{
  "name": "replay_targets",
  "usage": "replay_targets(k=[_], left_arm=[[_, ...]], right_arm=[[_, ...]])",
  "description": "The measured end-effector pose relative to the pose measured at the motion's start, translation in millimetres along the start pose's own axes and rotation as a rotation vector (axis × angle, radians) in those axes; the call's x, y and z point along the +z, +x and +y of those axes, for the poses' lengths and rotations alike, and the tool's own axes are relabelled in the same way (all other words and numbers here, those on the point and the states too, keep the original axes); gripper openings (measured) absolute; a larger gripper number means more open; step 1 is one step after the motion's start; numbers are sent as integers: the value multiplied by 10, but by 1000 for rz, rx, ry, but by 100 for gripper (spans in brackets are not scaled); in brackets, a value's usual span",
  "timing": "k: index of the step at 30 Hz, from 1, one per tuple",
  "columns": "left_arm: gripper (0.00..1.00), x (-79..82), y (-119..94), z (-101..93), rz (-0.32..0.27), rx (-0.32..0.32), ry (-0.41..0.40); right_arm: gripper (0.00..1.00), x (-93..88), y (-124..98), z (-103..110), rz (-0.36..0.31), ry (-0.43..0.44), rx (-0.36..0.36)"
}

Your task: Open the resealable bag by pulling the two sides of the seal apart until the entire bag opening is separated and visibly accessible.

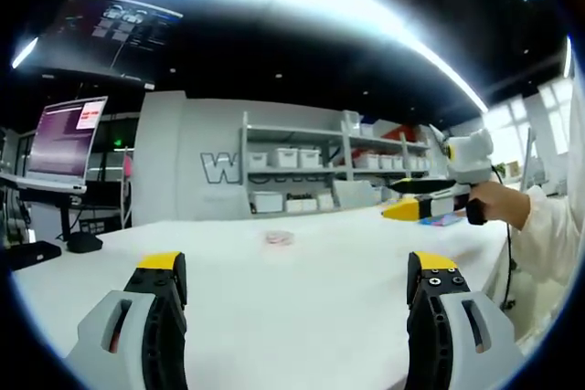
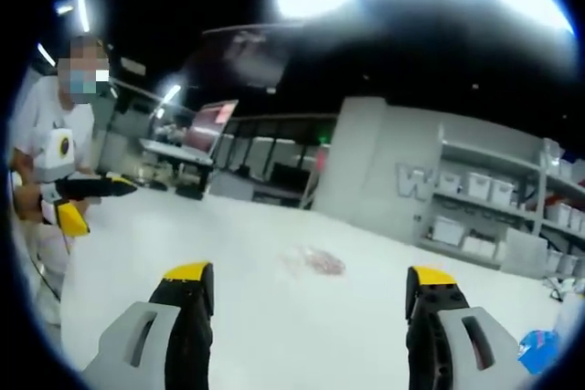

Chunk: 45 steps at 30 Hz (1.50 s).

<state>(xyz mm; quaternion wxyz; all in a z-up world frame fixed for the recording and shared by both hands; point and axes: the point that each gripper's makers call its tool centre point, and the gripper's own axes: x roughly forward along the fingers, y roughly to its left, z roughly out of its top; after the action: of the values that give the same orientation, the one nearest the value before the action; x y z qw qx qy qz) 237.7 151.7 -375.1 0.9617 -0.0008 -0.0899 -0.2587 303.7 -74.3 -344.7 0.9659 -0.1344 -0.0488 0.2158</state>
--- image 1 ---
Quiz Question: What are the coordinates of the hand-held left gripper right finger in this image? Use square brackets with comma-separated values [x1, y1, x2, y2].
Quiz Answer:
[406, 251, 526, 390]

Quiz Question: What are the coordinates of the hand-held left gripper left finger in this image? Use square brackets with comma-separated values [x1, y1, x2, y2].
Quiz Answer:
[67, 251, 188, 390]

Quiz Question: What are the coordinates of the clear resealable bag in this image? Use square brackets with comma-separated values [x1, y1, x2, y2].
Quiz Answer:
[263, 229, 297, 248]

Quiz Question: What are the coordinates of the person's right hand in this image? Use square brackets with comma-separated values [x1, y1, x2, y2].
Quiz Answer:
[473, 178, 532, 231]

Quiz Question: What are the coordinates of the blue packet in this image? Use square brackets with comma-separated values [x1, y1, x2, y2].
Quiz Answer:
[418, 212, 463, 227]

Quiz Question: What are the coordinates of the black phone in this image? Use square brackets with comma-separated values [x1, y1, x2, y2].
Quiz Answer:
[6, 239, 63, 269]

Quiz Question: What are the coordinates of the black monitor stand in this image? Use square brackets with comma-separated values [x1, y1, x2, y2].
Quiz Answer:
[0, 173, 88, 245]

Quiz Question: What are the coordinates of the row of white storage boxes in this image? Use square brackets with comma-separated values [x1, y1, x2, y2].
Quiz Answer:
[249, 145, 433, 216]

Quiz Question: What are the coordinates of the grey shelf unit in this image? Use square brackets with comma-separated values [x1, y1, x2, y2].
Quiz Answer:
[240, 110, 442, 220]

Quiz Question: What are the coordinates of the computer monitor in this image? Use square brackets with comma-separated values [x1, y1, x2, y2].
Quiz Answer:
[25, 95, 110, 195]

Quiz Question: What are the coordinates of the short ceiling light strip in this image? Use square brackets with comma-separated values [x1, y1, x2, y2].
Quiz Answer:
[11, 36, 41, 70]

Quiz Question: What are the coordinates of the ceiling-hung dark screen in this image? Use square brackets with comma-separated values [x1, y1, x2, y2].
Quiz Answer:
[38, 0, 184, 88]

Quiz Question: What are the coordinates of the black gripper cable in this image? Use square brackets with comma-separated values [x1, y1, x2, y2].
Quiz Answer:
[488, 163, 518, 313]

